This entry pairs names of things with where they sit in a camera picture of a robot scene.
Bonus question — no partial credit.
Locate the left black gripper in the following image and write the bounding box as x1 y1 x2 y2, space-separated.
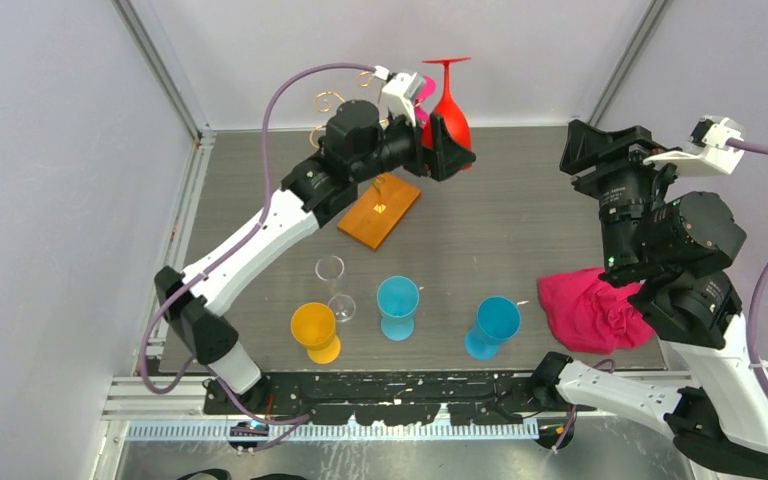
352 102 475 185

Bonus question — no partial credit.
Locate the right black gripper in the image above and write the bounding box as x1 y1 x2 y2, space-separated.
552 116 681 272

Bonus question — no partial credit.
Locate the red plastic wine glass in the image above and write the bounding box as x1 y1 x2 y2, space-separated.
421 57 472 158

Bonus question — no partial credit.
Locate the pink plastic wine glass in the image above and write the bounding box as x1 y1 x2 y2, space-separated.
414 75 437 127

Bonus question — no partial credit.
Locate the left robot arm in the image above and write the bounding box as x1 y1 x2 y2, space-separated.
154 100 476 414

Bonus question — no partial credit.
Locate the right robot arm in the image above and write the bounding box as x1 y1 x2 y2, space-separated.
530 116 768 479

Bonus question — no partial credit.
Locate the blue wine glass centre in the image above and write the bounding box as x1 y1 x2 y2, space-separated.
376 276 420 342

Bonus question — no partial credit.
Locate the blue wine glass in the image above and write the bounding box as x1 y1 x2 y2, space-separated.
464 296 521 360
376 276 420 342

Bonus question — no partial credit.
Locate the clear wine glass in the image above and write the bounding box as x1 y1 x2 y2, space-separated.
314 255 357 323

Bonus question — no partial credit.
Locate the blue wine glass right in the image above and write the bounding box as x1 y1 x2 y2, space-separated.
464 296 521 360

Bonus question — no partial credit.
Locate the yellow plastic wine glass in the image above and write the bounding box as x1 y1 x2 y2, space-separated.
290 302 341 365

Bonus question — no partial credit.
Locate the pink crumpled cloth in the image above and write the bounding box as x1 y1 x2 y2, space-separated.
537 268 655 355

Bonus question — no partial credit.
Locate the gold wire glass rack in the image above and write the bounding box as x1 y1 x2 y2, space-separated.
312 72 437 251

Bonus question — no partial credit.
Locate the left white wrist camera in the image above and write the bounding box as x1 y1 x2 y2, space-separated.
373 65 436 127

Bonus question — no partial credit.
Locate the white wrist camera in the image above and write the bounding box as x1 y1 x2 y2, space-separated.
643 115 744 177
373 65 436 127

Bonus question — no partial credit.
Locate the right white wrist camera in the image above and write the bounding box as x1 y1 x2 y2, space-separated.
643 115 744 177

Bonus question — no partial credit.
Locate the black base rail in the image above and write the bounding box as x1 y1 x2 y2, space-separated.
202 370 571 426

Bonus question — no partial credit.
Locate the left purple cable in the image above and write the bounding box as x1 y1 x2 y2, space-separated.
137 62 379 425

